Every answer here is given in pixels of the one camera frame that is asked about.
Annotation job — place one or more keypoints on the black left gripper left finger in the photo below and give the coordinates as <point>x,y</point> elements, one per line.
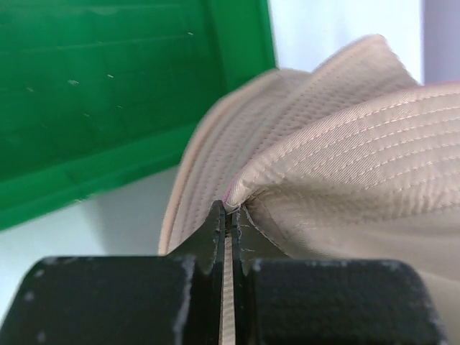
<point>171,299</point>

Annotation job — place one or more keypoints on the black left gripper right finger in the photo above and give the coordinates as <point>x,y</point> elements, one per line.
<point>280,300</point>

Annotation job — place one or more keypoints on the beige logo bucket hat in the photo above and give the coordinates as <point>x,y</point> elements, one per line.
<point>264,111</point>

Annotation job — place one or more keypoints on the green plastic tray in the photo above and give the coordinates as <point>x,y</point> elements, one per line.
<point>97,94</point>

